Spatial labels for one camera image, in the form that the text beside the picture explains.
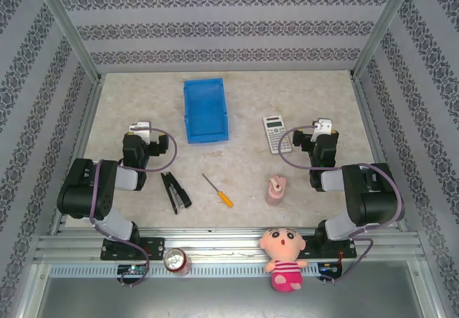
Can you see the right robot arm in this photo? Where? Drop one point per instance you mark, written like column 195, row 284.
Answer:
column 369, row 203

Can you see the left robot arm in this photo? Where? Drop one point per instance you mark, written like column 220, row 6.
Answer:
column 80, row 192

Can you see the blue plastic bin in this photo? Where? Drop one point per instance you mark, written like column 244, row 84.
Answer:
column 206, row 117

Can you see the white calculator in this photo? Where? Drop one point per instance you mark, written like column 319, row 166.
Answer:
column 277, row 135

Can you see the black stapler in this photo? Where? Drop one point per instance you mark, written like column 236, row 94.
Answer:
column 177, row 196

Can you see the pink bottle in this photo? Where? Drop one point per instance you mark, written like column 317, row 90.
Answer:
column 274, row 192

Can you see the plush doll pink striped shirt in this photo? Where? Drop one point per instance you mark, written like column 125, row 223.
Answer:
column 283, row 246

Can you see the red soda can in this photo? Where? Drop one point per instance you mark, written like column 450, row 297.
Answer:
column 176, row 260

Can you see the right circuit board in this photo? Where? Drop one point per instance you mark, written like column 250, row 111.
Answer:
column 328, row 268

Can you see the circuit board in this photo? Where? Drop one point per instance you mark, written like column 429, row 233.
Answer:
column 132, row 269
column 328, row 268

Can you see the left circuit board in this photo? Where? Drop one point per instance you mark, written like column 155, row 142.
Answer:
column 132, row 269

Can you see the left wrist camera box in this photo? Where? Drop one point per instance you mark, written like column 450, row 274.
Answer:
column 142, row 128

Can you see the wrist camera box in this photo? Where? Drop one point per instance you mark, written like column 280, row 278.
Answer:
column 142, row 128
column 323, row 127

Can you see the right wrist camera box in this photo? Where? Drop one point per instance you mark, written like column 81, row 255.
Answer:
column 323, row 127

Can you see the aluminium side rail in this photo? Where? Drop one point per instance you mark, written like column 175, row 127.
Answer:
column 84, row 124
column 373, row 124

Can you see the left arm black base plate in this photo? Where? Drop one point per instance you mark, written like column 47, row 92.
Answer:
column 154, row 248

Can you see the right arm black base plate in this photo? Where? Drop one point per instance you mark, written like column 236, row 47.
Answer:
column 346, row 251

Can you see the aluminium mounting rail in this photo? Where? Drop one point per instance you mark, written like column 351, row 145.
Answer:
column 222, row 242

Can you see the aluminium frame post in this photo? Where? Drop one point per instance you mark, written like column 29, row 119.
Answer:
column 387, row 23
column 64, row 23

